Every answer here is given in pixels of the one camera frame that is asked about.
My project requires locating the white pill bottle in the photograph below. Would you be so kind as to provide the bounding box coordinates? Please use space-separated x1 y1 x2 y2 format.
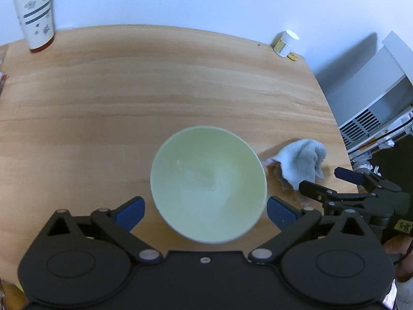
273 30 300 58

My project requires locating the black cable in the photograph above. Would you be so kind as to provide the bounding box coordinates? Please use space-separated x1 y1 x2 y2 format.
382 110 413 138

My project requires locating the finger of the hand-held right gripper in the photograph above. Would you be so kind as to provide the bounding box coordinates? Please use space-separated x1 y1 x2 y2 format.
298 180 369 206
334 167 401 192

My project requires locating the patterned tumbler with red lid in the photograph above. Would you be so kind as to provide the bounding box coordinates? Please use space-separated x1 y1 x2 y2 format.
9 0 55 54

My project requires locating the crumpled white paper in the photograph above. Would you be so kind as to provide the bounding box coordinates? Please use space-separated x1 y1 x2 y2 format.
351 157 383 176

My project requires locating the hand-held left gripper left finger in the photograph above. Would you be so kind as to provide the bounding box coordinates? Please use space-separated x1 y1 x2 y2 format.
48 196 163 263

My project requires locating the person's right hand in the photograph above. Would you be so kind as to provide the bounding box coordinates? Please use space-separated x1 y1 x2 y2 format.
383 232 413 283

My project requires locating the pale green bowl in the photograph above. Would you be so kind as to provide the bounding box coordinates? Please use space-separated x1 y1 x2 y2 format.
150 126 268 245

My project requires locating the white vented appliance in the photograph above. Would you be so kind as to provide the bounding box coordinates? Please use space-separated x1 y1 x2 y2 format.
318 30 413 156

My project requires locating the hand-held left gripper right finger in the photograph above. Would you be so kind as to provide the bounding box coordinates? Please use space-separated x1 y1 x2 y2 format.
248 196 372 264

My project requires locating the white terry cloth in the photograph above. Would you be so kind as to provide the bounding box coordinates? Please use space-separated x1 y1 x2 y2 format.
265 138 327 191

